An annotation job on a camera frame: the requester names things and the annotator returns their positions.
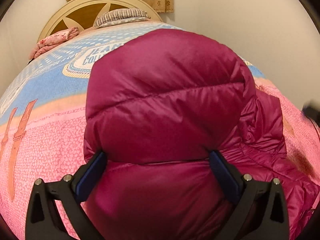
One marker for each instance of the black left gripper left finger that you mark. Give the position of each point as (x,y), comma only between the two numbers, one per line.
(43,219)

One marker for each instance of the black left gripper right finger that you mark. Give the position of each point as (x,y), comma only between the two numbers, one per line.
(259,208)

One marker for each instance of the magenta puffer down jacket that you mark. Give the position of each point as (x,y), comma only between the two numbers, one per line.
(158,106)

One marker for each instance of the blue pink printed bedspread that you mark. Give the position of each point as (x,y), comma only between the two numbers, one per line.
(43,116)

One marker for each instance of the folded pink floral blanket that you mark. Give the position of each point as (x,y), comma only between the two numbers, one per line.
(48,43)

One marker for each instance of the cream wooden headboard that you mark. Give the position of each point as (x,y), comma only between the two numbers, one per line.
(83,13)

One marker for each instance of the striped pillow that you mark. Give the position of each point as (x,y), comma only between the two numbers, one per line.
(121,16)

